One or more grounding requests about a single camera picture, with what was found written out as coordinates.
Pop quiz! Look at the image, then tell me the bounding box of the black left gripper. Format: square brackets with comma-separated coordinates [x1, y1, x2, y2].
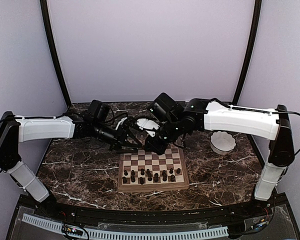
[92, 120, 142, 154]

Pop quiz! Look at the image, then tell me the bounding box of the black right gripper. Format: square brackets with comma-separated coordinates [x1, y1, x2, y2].
[143, 117, 183, 155]

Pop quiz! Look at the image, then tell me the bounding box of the dark tall piece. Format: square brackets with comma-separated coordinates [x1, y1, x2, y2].
[153, 173, 159, 183]
[139, 177, 145, 185]
[162, 174, 167, 182]

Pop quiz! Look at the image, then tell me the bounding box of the dark piece back corner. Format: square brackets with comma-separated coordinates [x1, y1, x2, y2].
[122, 176, 128, 184]

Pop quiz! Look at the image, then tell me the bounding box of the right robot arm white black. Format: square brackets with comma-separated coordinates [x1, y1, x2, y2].
[137, 93, 297, 217]

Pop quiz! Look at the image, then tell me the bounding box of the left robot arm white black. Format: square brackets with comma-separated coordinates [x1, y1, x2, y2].
[0, 111, 142, 218]

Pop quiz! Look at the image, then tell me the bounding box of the wooden chess board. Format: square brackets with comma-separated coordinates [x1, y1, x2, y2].
[117, 144, 190, 193]

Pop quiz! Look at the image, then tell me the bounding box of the white scalloped bowl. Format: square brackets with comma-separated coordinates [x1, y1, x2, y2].
[210, 131, 237, 155]

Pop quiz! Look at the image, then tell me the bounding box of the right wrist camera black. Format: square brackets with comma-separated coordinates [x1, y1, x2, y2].
[147, 92, 184, 122]

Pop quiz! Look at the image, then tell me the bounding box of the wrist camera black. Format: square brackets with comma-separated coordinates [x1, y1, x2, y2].
[87, 99, 110, 122]
[147, 92, 184, 122]

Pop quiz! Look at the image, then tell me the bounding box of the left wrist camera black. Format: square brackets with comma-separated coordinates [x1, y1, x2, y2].
[87, 99, 110, 122]

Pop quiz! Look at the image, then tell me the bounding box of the black front rail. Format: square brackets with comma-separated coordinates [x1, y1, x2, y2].
[73, 207, 234, 225]

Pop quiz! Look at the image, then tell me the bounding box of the white slotted cable duct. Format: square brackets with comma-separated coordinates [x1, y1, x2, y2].
[21, 213, 229, 240]

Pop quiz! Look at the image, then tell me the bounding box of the left black corner post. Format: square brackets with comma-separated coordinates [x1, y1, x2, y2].
[39, 0, 72, 108]

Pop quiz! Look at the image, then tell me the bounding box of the black corner post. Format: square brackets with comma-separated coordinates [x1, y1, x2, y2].
[232, 0, 262, 105]
[39, 0, 72, 108]

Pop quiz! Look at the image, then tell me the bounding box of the right black corner post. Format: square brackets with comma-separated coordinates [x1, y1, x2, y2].
[232, 0, 262, 105]

